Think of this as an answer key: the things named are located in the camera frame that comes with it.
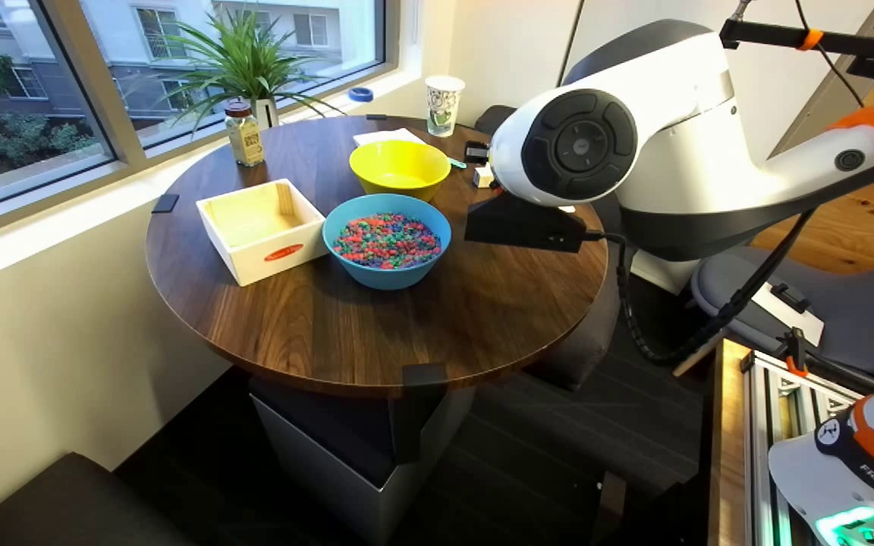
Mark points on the yellow bowl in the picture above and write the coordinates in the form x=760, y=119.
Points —
x=397, y=169

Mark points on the dark grey foreground seat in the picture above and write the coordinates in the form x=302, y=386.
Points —
x=72, y=502

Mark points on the patterned paper cup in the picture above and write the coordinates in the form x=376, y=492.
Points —
x=443, y=95

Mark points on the blue lid on sill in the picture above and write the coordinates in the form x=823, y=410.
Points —
x=361, y=95

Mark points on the folded white napkin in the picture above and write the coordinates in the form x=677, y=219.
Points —
x=397, y=135

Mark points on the yellowish cube block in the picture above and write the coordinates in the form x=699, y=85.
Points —
x=483, y=177

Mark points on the white wooden box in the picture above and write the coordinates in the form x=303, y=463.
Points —
x=263, y=231

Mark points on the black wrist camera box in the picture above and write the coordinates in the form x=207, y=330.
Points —
x=507, y=219

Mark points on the grey armchair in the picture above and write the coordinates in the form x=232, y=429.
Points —
x=839, y=303

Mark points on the aluminium frame cart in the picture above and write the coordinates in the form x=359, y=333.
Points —
x=755, y=401

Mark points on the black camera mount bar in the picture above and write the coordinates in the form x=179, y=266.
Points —
x=804, y=42

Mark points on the round wooden table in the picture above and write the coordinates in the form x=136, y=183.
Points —
x=359, y=389

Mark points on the potted green plant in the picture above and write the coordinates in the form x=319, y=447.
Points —
x=236, y=59

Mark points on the glass jar with label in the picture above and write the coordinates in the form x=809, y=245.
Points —
x=243, y=135

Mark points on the blue bowl with candies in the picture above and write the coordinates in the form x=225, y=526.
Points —
x=387, y=241

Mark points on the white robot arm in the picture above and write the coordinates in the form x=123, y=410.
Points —
x=651, y=119

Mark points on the robot base with orange ring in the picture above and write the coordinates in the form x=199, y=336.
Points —
x=825, y=479

